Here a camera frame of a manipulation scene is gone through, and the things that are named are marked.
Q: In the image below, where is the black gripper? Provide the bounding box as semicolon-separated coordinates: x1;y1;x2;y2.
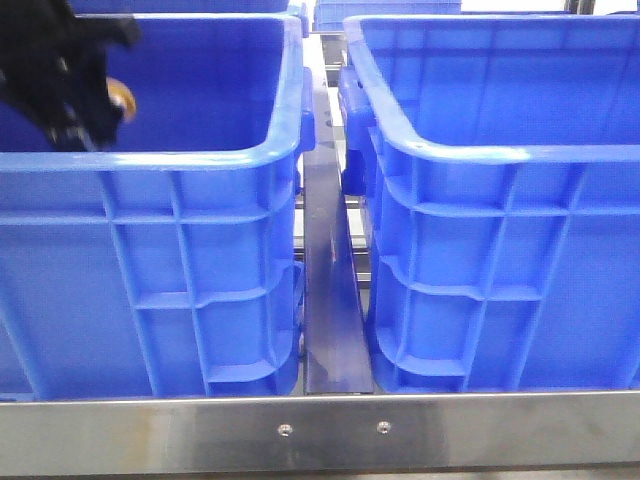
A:
1;1;142;150

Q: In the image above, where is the yellow push button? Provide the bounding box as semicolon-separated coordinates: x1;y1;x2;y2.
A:
106;77;137;122

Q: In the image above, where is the rear left blue bin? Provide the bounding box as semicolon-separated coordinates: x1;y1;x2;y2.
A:
69;0;309;38

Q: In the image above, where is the left blue plastic bin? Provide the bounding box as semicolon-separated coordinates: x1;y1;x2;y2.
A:
1;14;315;401

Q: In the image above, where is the blue plastic bin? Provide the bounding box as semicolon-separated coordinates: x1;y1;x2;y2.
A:
1;14;315;401
341;14;639;392

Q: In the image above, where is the rear blue crate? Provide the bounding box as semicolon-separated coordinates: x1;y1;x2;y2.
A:
313;0;462;32

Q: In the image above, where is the right blue plastic bin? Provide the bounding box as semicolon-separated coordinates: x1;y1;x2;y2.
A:
341;14;639;392

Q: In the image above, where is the steel front rail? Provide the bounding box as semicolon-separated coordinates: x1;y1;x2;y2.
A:
1;391;639;476

